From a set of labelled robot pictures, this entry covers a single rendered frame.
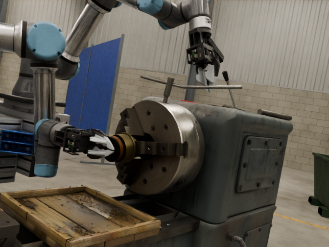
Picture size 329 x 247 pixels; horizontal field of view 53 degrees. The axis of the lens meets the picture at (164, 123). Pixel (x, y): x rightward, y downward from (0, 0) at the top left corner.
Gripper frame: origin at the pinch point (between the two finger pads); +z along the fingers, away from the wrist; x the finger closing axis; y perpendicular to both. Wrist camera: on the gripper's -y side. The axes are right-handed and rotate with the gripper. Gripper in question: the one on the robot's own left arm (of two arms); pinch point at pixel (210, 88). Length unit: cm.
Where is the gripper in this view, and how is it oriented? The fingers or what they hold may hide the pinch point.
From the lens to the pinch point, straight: 116.3
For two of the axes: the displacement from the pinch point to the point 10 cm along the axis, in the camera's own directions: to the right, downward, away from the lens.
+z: 0.8, 9.8, -1.6
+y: -6.5, -0.7, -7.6
